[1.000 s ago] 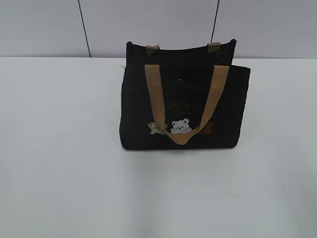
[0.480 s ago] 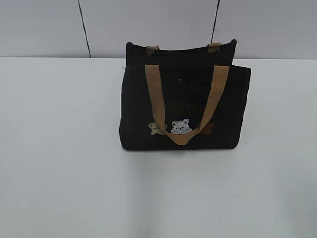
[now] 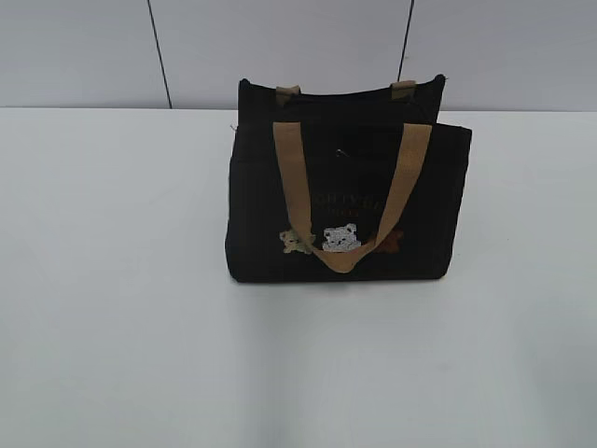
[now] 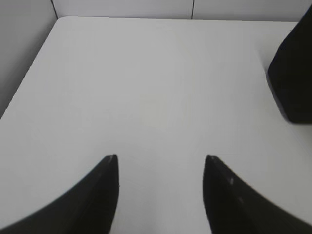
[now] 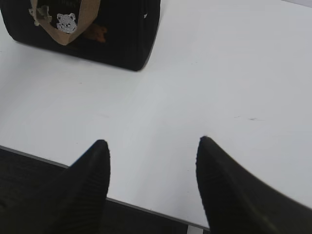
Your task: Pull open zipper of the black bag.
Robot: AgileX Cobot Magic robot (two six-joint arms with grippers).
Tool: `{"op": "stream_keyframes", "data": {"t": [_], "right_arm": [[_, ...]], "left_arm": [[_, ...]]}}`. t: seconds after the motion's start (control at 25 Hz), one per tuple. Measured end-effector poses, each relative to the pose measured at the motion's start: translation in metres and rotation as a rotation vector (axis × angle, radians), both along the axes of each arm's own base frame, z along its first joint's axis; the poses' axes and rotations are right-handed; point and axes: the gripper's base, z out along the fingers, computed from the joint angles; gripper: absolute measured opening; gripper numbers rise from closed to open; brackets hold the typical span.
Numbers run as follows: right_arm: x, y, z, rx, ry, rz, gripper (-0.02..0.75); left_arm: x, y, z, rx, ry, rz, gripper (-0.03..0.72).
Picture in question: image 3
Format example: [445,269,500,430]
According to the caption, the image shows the black tote bag tan handles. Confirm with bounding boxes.
[225,75,472,283]

